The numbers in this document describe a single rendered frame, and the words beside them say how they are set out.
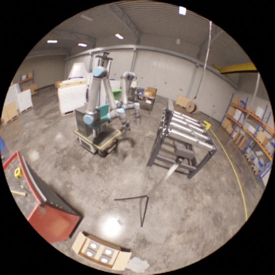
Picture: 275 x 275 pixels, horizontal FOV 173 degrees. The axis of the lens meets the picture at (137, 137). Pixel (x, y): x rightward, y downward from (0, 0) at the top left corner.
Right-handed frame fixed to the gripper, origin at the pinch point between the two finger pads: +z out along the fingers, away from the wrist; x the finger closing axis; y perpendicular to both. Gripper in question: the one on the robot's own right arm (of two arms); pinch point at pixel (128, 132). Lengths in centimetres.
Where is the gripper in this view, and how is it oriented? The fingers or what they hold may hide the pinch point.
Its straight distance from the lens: 124.1
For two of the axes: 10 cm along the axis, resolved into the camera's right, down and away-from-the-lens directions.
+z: 2.4, 7.8, 5.8
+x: -2.9, 6.2, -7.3
